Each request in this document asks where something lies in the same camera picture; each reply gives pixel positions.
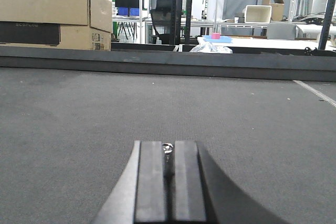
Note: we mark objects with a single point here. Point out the black office chair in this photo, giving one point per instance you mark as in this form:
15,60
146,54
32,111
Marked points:
161,21

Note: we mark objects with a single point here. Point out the large cardboard box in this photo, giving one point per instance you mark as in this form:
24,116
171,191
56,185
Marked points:
60,24

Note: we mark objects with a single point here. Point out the white plastic bin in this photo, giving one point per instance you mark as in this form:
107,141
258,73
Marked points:
258,14

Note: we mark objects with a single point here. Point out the small open cardboard box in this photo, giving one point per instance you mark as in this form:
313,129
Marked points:
277,9

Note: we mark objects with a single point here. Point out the black cylindrical capacitor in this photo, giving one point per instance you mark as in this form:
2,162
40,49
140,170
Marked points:
168,150

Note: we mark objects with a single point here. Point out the crumpled clear plastic bag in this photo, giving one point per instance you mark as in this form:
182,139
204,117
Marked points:
209,47

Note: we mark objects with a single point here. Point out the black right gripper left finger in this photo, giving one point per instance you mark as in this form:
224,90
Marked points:
139,195

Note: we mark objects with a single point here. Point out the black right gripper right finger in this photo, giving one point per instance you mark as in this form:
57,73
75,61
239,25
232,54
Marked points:
203,193

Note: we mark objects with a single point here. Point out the grey chair back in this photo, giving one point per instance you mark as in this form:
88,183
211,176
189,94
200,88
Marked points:
281,30

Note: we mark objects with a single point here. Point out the pink cube block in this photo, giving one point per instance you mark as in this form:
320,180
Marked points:
215,36

